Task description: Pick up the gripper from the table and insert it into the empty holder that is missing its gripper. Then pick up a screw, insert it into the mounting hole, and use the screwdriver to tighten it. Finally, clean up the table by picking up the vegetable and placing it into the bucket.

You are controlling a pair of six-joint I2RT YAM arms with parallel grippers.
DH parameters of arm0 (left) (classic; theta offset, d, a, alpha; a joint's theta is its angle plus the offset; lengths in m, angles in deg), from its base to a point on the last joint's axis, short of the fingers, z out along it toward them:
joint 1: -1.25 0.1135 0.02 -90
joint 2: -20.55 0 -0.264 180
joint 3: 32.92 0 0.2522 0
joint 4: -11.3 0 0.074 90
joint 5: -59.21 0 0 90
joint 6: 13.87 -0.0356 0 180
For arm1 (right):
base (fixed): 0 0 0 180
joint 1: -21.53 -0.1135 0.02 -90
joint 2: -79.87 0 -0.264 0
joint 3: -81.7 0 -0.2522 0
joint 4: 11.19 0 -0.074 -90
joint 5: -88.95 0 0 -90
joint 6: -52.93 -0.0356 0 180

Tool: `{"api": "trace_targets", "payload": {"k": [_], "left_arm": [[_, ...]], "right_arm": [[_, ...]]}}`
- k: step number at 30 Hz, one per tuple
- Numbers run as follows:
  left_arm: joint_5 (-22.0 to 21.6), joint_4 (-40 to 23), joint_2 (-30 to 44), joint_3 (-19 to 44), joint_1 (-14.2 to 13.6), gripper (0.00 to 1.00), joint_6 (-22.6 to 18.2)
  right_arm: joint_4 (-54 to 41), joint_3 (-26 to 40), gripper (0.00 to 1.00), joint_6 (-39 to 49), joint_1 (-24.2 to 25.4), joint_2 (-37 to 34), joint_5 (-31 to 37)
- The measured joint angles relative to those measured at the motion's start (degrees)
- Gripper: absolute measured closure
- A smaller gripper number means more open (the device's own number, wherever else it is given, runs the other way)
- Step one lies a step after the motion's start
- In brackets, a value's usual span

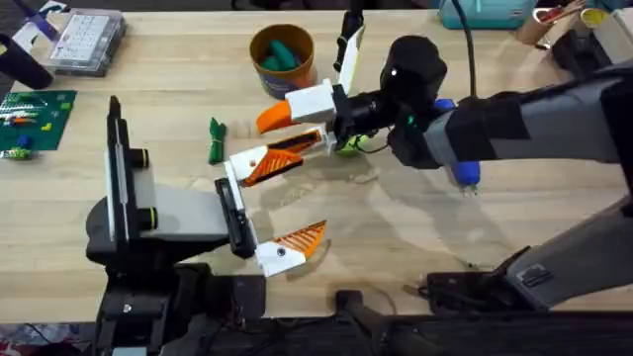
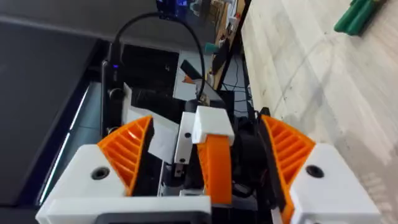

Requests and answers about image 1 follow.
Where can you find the clear plastic parts box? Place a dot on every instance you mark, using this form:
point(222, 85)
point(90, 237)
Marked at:
point(86, 42)

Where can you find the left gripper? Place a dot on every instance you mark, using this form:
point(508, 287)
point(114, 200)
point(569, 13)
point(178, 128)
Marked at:
point(188, 212)

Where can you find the brown tub with green toys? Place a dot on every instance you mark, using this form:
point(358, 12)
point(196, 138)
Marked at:
point(292, 79)

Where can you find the left wrist upright plate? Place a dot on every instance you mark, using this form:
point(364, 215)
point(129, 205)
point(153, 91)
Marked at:
point(118, 173)

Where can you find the wrist upright plate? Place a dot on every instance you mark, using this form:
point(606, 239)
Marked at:
point(351, 59)
point(118, 173)

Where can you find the black cylinder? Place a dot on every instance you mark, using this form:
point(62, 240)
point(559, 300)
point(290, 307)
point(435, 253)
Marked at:
point(22, 64)

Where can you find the teal box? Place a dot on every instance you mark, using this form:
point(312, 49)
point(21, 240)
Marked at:
point(484, 12)

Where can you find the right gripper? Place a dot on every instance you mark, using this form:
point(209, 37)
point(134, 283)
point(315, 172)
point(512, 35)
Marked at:
point(410, 74)

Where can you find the green board with blocks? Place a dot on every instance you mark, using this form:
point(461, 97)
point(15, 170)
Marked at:
point(37, 118)

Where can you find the green disc with holes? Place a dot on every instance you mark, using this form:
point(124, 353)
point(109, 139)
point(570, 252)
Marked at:
point(350, 147)

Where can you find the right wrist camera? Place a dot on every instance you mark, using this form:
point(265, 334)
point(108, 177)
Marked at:
point(347, 34)

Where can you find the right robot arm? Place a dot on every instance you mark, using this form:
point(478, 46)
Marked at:
point(549, 128)

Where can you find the right wrist upright plate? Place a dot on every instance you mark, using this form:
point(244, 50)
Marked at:
point(351, 59)

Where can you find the cardboard tube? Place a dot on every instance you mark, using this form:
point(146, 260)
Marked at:
point(539, 25)

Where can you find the purple tool on white card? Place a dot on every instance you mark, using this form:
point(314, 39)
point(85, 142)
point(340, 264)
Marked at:
point(37, 22)

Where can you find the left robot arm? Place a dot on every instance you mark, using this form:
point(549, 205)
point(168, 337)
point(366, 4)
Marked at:
point(148, 306)

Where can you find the green toy vegetable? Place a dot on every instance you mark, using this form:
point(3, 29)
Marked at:
point(216, 143)

